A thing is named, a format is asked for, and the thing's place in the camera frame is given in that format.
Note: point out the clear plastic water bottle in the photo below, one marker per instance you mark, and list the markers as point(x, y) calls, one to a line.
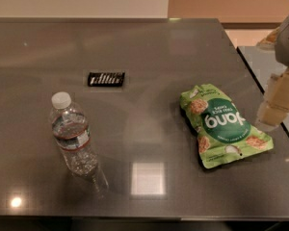
point(71, 131)

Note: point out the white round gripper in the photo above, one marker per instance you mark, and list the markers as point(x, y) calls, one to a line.
point(288, 45)

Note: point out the black rxbar chocolate bar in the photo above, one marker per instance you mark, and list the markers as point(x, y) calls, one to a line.
point(106, 79)

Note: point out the green dang rice chips bag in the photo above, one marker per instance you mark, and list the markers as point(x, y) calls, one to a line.
point(223, 135)

